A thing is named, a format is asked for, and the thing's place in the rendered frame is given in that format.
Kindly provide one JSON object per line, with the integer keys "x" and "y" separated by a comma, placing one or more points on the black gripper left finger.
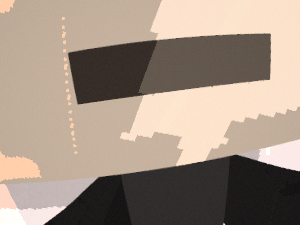
{"x": 102, "y": 203}

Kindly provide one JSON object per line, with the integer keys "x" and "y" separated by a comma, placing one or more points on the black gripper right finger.
{"x": 261, "y": 194}

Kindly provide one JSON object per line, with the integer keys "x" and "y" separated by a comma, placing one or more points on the black two-prong plug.
{"x": 192, "y": 194}

